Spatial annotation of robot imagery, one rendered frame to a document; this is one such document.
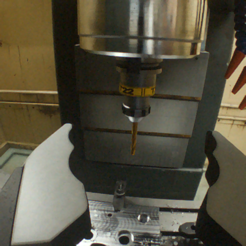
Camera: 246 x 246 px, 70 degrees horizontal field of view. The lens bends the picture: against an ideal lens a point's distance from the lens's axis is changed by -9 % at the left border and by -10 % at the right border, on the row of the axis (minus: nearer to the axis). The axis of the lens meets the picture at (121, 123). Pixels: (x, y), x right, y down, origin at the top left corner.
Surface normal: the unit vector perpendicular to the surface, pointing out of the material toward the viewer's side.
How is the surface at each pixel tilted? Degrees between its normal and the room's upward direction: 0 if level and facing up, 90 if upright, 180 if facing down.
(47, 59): 90
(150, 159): 88
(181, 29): 90
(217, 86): 90
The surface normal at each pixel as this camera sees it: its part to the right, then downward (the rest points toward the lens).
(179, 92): -0.11, 0.43
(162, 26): 0.13, 0.46
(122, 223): 0.03, -0.89
